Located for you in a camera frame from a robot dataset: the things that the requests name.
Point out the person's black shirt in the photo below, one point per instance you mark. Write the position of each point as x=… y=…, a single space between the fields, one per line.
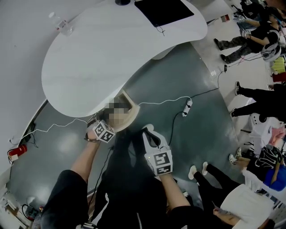
x=64 y=196

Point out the white power strip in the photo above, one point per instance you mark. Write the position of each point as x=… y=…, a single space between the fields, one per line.
x=187 y=107

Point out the person's right white shoe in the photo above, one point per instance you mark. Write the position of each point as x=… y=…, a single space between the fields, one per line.
x=148 y=127

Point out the person's right forearm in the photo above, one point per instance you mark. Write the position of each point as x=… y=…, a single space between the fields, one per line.
x=173 y=192

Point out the white table lamp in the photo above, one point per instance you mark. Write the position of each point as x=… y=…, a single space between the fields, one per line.
x=122 y=1

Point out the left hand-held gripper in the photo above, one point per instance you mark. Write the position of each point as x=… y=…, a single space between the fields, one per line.
x=103 y=132

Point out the person's black trousers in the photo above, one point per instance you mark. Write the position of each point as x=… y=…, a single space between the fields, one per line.
x=127 y=161

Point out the person's left forearm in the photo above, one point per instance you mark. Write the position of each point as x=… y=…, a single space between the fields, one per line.
x=85 y=161

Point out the clear plastic water bottle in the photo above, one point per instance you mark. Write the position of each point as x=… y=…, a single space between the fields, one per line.
x=63 y=26

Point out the wooden drawer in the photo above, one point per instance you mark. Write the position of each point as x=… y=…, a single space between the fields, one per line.
x=133 y=114

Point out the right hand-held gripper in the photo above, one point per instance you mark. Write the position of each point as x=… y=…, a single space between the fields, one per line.
x=162 y=162

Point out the red fire extinguisher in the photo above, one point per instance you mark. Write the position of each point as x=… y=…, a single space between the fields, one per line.
x=19 y=150

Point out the black flat pad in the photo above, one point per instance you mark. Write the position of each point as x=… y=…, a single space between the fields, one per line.
x=165 y=11

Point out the white kidney-shaped desk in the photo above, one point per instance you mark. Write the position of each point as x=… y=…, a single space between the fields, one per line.
x=100 y=56

